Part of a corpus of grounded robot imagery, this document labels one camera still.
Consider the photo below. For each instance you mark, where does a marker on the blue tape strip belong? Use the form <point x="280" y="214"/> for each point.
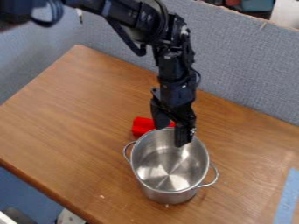
<point x="290" y="196"/>

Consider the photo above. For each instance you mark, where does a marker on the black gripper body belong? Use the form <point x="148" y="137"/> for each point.
<point x="175" y="96"/>

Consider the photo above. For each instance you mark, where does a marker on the red plastic block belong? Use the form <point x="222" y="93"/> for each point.
<point x="142" y="125"/>

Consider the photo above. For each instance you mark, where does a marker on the stainless steel pot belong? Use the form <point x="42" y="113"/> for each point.
<point x="170" y="172"/>

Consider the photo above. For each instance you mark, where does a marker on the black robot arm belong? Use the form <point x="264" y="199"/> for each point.
<point x="148" y="29"/>

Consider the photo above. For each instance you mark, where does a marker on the grey fabric partition panel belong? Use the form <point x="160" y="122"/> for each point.
<point x="246" y="56"/>

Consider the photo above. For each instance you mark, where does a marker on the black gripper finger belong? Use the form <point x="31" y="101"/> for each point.
<point x="184" y="130"/>
<point x="160" y="119"/>

